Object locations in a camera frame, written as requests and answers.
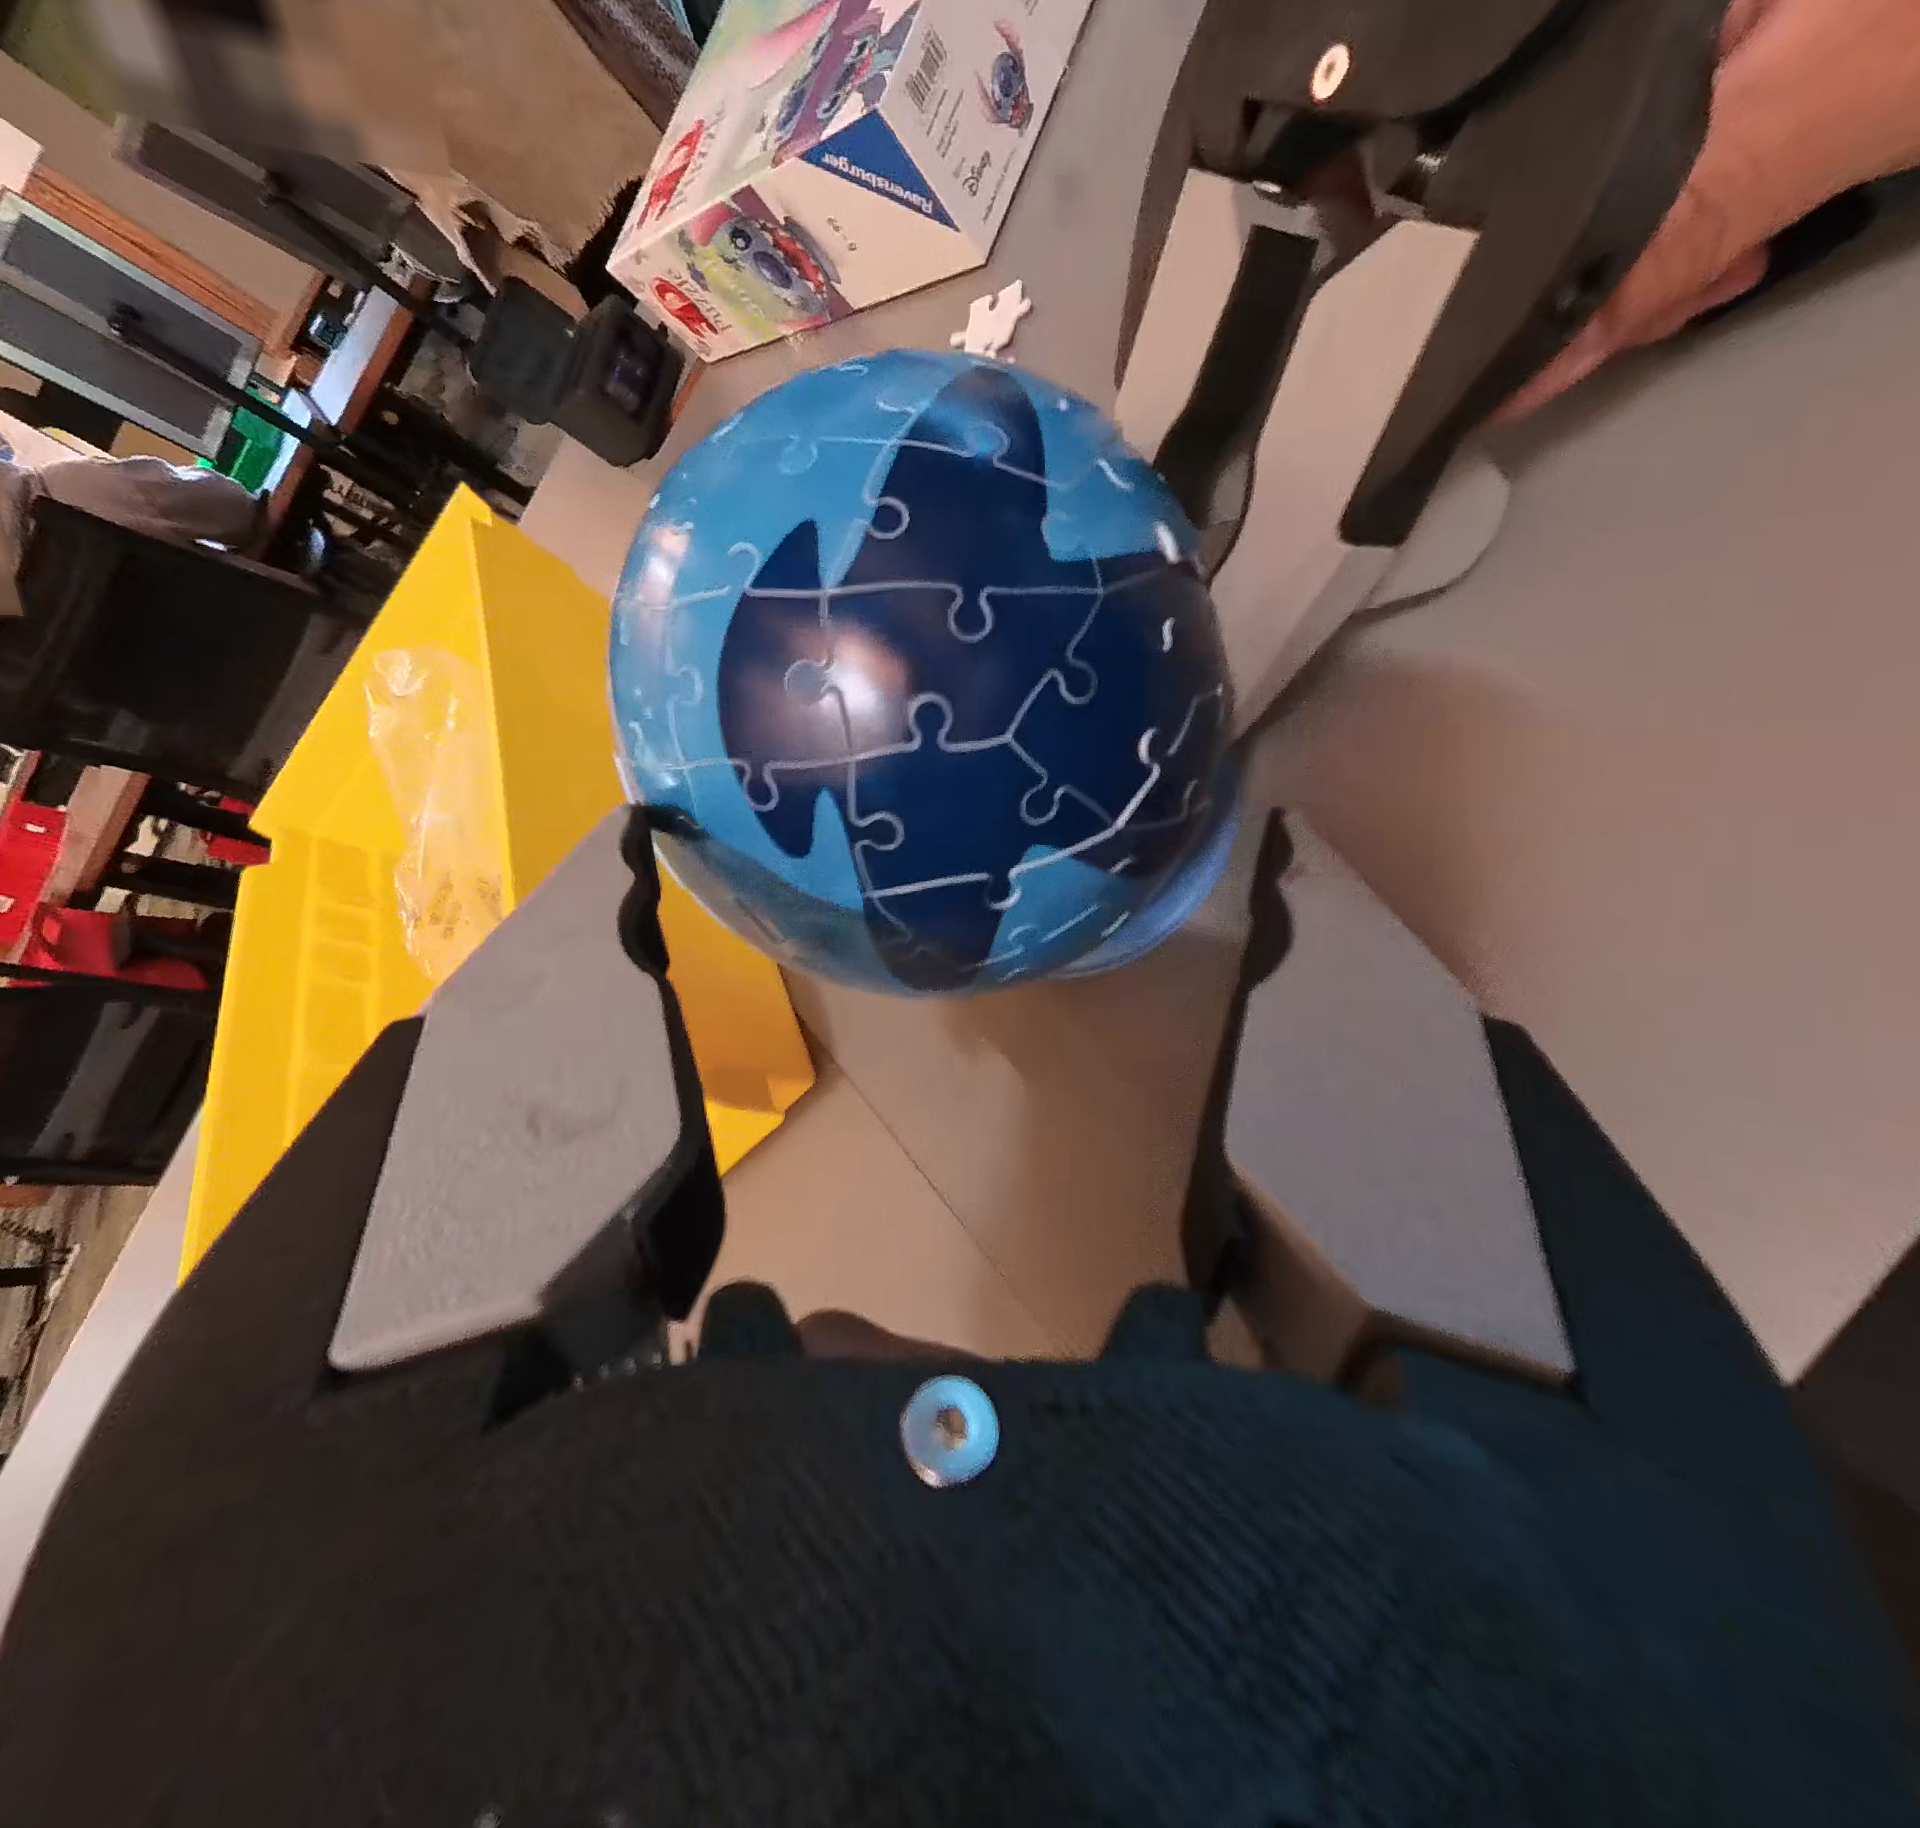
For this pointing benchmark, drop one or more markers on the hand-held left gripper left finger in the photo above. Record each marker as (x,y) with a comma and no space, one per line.
(526,1139)

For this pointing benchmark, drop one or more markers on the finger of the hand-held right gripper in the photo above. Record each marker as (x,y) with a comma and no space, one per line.
(1185,299)
(1351,403)

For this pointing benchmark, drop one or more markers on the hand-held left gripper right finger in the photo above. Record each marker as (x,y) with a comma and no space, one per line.
(1380,1154)

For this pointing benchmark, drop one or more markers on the blue puzzle ball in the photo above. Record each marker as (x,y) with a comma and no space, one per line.
(930,689)

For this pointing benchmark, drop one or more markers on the white puzzle piece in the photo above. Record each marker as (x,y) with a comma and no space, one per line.
(998,316)

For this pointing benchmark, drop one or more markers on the cardboard puzzle box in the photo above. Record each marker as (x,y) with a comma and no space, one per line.
(900,104)

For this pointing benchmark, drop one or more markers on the person's right hand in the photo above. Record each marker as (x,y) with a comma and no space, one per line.
(1815,104)

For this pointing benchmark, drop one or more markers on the clear plastic bag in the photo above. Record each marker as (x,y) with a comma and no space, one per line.
(443,808)

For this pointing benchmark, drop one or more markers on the yellow plastic bin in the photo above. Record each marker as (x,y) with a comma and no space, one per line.
(556,614)

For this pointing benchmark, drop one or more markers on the black charging case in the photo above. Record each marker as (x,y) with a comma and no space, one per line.
(577,373)

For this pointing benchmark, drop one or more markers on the black draped furniture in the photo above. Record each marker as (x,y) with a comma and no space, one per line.
(165,628)

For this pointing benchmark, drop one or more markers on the brown burlap cloth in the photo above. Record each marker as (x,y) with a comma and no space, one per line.
(526,74)

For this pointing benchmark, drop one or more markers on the green plastic bin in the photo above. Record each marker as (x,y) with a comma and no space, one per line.
(272,436)

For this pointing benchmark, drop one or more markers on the grey framed panel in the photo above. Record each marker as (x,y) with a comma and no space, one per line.
(120,314)

